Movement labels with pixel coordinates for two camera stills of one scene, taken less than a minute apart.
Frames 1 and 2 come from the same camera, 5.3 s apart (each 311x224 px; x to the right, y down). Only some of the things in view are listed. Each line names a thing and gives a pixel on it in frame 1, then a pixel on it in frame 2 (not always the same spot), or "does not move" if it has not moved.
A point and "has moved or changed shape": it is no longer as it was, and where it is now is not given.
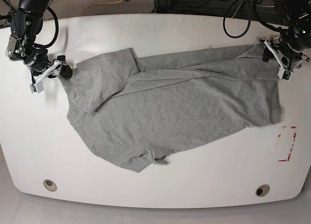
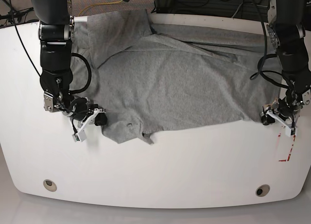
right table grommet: [262, 190] does not move
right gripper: [37, 59] to [79, 110]
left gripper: [289, 47] to [286, 110]
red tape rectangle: [291, 146] does not move
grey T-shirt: [127, 115] has moved or changed shape
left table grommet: [49, 185] does not move
